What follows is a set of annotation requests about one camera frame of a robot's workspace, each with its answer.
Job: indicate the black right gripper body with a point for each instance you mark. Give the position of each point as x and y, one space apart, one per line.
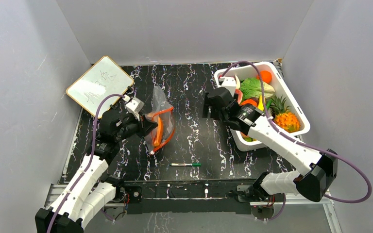
211 105

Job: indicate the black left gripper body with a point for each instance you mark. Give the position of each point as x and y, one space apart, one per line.
129 128

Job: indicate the orange papaya slice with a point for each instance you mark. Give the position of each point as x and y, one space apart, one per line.
159 132

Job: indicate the clear zip bag orange zipper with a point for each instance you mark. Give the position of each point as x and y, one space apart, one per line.
162 115

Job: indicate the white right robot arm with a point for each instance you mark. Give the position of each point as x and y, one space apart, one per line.
315 170

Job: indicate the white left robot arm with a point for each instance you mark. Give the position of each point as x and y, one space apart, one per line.
85 195

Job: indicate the white garlic wedge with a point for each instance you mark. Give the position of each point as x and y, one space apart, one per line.
238 82

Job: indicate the green lettuce leaf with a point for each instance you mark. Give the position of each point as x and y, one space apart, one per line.
251 88

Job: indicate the yellow banana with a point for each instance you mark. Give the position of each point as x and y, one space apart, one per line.
261 102

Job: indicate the white plastic bin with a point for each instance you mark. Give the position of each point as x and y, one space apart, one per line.
281 89

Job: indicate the green capped marker pen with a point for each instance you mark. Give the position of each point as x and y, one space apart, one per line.
186 164

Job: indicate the orange fruit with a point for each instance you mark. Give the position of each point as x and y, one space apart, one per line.
266 76

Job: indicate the pineapple toy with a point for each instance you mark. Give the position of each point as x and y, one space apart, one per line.
282 116

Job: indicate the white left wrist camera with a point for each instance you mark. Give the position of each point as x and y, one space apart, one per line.
134 107

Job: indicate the small whiteboard yellow frame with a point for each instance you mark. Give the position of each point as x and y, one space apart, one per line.
104 78

